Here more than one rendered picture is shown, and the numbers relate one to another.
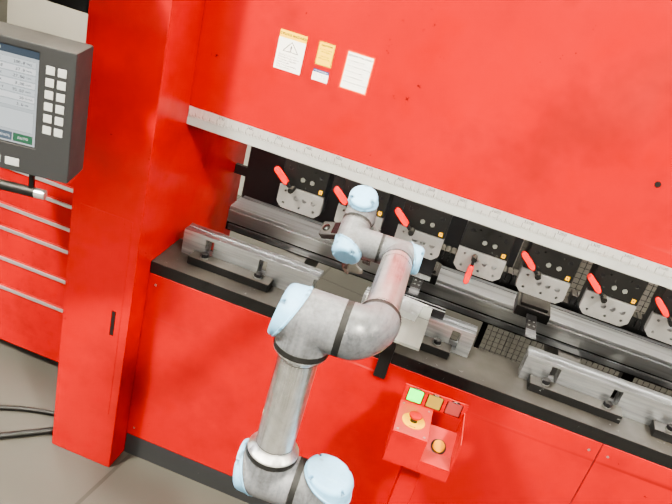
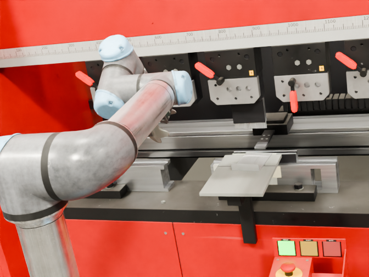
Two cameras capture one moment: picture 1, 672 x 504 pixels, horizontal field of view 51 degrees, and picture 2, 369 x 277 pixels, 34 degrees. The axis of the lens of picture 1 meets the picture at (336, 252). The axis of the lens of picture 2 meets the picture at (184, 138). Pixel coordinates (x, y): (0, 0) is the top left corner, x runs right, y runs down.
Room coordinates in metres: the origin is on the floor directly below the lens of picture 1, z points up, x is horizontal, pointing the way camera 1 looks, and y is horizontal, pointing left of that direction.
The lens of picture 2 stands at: (0.30, -0.49, 1.73)
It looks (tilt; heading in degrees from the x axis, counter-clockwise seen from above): 20 degrees down; 14
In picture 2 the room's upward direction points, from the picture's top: 10 degrees counter-clockwise
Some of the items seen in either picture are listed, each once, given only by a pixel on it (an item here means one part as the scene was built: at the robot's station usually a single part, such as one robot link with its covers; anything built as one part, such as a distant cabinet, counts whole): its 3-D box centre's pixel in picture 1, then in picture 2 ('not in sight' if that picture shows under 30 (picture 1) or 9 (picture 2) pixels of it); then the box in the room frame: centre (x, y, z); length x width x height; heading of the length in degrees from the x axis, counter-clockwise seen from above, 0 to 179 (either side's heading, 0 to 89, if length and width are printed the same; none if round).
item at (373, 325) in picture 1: (387, 294); (133, 123); (1.37, -0.13, 1.37); 0.49 x 0.11 x 0.12; 174
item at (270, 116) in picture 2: (419, 276); (268, 130); (2.21, -0.31, 1.01); 0.26 x 0.12 x 0.05; 171
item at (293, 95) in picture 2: (470, 268); (293, 94); (1.97, -0.41, 1.20); 0.04 x 0.02 x 0.10; 171
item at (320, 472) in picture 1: (321, 490); not in sight; (1.18, -0.11, 0.94); 0.13 x 0.12 x 0.14; 84
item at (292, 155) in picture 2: (415, 304); (264, 156); (2.05, -0.30, 0.99); 0.20 x 0.03 x 0.03; 81
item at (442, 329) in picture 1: (416, 321); (274, 175); (2.05, -0.32, 0.92); 0.39 x 0.06 x 0.10; 81
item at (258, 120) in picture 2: (419, 264); (249, 114); (2.06, -0.27, 1.13); 0.10 x 0.02 x 0.10; 81
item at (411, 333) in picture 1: (398, 318); (242, 174); (1.91, -0.25, 1.00); 0.26 x 0.18 x 0.01; 171
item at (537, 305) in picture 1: (532, 316); not in sight; (2.15, -0.71, 1.01); 0.26 x 0.12 x 0.05; 171
